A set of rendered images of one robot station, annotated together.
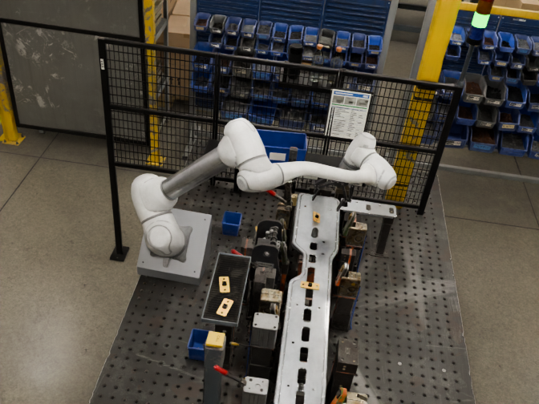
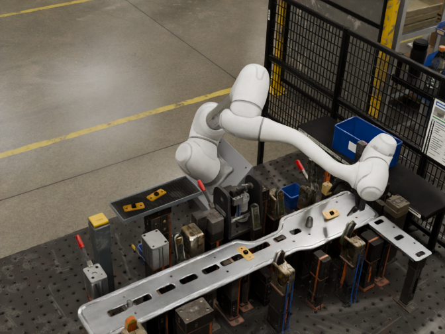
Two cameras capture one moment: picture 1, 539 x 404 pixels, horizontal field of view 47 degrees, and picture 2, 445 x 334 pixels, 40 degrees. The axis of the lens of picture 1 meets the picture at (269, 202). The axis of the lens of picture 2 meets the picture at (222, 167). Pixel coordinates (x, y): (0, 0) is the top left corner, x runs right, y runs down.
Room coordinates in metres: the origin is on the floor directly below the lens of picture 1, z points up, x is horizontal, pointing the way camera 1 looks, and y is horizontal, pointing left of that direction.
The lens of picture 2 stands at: (0.69, -1.65, 2.76)
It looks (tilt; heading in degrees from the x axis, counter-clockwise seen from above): 35 degrees down; 53
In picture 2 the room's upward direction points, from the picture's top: 2 degrees clockwise
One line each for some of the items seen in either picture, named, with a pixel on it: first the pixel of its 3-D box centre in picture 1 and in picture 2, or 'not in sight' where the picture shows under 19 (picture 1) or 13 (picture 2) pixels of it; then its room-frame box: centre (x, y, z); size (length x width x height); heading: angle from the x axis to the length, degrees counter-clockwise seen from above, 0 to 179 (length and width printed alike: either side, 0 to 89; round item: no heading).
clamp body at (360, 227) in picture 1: (352, 251); (348, 269); (2.30, -0.44, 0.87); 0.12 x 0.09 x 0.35; 87
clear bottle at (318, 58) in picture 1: (317, 62); (438, 67); (3.02, -0.17, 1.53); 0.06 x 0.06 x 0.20
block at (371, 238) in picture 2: (347, 238); (366, 260); (2.44, -0.43, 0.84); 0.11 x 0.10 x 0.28; 87
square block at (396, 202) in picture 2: (339, 207); (391, 230); (2.64, -0.38, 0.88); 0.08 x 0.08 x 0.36; 87
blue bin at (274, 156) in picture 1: (277, 149); (365, 144); (2.82, -0.01, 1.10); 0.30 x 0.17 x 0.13; 92
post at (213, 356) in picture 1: (213, 377); (103, 262); (1.43, 0.14, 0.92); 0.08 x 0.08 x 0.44; 87
